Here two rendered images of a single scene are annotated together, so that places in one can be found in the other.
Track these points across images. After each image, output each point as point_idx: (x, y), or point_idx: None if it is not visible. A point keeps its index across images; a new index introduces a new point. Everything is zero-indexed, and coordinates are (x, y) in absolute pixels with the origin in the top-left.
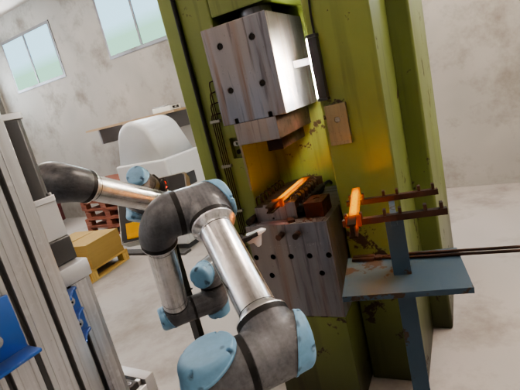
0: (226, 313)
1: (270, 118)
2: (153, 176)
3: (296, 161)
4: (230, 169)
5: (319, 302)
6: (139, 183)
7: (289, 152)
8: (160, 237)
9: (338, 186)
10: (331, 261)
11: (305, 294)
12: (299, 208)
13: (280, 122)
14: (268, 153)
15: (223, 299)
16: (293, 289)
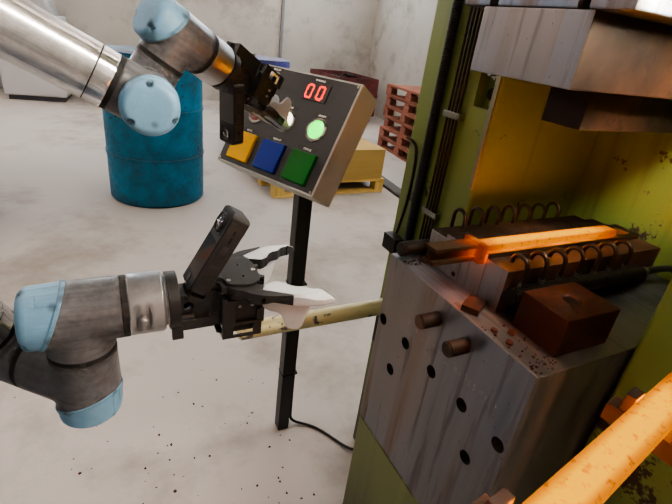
0: (80, 425)
1: (578, 12)
2: (237, 47)
3: (628, 184)
4: (456, 124)
5: (433, 491)
6: (144, 33)
7: (624, 157)
8: None
9: (661, 311)
10: (495, 460)
11: (418, 452)
12: (509, 294)
13: (604, 42)
14: (572, 135)
15: (75, 398)
16: (406, 425)
